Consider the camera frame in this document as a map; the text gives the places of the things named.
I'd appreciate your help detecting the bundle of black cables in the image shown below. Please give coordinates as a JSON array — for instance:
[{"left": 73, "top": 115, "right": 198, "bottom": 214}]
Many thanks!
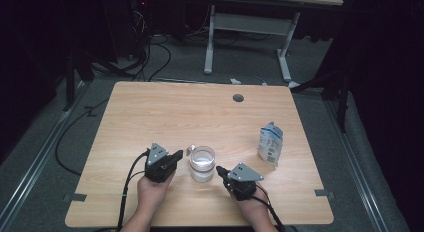
[{"left": 128, "top": 1, "right": 173, "bottom": 83}]

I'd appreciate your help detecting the dark device with red light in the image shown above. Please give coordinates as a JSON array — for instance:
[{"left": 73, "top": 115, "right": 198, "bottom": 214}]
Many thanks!
[{"left": 130, "top": 0, "right": 151, "bottom": 13}]

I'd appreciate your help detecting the person's left hand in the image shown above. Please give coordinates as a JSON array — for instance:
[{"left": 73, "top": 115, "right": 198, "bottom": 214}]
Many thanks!
[{"left": 137, "top": 171, "right": 176, "bottom": 216}]

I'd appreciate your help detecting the long black floor cable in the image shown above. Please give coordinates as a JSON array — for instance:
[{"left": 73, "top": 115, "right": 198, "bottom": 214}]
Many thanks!
[{"left": 54, "top": 97, "right": 111, "bottom": 177}]

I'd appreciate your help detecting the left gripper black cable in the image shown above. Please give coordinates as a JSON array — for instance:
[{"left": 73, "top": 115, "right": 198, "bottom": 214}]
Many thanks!
[{"left": 117, "top": 150, "right": 150, "bottom": 232}]

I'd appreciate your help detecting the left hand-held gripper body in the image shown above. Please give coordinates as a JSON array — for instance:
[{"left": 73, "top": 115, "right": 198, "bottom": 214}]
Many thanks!
[{"left": 144, "top": 142, "right": 177, "bottom": 184}]

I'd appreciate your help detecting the black metal stand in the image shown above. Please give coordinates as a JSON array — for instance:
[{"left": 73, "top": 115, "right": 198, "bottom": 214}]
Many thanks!
[
  {"left": 63, "top": 48, "right": 98, "bottom": 113},
  {"left": 293, "top": 58, "right": 354, "bottom": 133}
]

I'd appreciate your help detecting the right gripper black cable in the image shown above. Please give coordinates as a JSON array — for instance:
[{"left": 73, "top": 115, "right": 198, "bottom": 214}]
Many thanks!
[{"left": 253, "top": 183, "right": 288, "bottom": 232}]

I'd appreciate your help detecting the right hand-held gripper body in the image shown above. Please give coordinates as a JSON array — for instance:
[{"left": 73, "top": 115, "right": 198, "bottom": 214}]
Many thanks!
[{"left": 223, "top": 162, "right": 264, "bottom": 202}]

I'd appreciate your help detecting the person's right hand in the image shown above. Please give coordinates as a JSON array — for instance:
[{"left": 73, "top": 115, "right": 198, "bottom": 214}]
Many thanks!
[{"left": 233, "top": 191, "right": 269, "bottom": 224}]

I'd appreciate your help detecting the white and blue bag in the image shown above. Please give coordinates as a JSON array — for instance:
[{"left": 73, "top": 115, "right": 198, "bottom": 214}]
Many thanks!
[{"left": 257, "top": 121, "right": 284, "bottom": 167}]

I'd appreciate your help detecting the light desk with white legs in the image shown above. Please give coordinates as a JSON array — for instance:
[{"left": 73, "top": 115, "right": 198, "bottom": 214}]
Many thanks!
[{"left": 203, "top": 0, "right": 344, "bottom": 84}]

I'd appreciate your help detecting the clear glass jar with lid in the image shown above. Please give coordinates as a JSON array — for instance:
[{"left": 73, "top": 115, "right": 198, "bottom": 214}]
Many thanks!
[{"left": 186, "top": 144, "right": 217, "bottom": 184}]

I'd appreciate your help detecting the metal floor rail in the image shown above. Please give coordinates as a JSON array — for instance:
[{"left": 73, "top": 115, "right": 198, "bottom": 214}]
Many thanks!
[
  {"left": 324, "top": 98, "right": 389, "bottom": 232},
  {"left": 0, "top": 81, "right": 91, "bottom": 232}
]

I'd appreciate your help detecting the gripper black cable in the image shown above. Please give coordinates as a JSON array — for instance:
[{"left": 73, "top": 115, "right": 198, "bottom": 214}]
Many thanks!
[
  {"left": 117, "top": 150, "right": 150, "bottom": 232},
  {"left": 253, "top": 183, "right": 288, "bottom": 232}
]

